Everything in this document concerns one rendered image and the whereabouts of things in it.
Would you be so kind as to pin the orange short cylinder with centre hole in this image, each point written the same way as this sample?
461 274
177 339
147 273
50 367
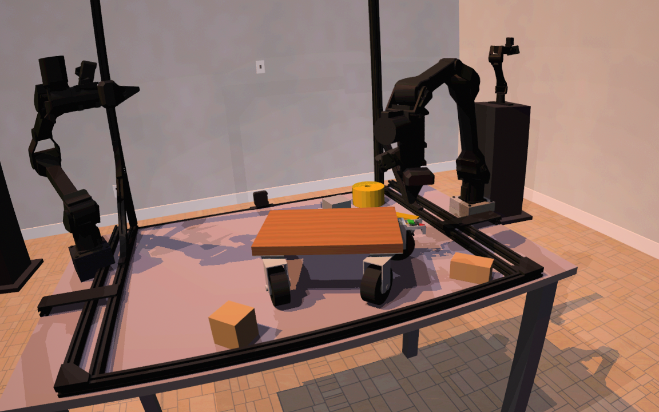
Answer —
368 194

